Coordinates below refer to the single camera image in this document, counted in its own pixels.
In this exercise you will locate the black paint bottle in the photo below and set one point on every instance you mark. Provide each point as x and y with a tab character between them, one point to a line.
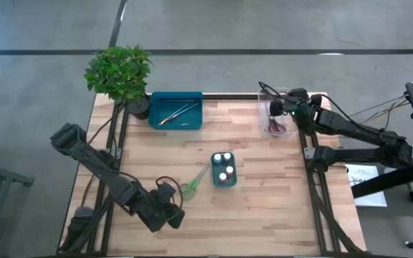
227	156

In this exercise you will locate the small teal basket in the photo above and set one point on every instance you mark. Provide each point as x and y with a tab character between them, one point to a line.
216	181

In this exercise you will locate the red paint bottle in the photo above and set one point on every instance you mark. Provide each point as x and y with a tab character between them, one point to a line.
229	169

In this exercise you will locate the black aluminium table frame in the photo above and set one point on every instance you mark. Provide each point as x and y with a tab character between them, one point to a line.
228	96

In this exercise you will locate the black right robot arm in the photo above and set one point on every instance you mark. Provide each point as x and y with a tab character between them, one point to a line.
357	129

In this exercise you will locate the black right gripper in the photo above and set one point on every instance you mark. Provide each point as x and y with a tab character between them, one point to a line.
301	107

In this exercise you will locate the small black bracket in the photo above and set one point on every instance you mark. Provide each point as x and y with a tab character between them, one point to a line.
265	91

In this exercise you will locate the white paper sheet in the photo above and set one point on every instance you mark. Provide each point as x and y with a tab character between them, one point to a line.
368	193

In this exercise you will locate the red black scissors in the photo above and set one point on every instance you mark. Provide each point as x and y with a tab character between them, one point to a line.
276	127

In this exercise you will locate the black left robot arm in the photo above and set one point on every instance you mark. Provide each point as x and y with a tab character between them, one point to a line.
95	168

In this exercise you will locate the grey metal bracket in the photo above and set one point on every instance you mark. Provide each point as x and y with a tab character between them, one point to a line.
310	152

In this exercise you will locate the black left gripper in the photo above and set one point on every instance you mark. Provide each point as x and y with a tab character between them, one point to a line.
163	215

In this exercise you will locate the green potted plant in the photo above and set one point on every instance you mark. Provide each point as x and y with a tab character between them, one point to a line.
118	71

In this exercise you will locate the clear plastic container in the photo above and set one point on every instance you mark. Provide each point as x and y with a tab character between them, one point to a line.
262	118

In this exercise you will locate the green scissors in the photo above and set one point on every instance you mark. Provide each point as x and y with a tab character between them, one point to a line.
198	178

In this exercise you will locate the blue rectangular bin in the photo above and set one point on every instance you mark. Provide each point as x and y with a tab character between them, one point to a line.
156	107

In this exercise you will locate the blue paint bottle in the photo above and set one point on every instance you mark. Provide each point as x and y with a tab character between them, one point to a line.
217	158

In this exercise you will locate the black side table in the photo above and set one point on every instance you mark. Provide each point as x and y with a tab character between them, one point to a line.
2	175

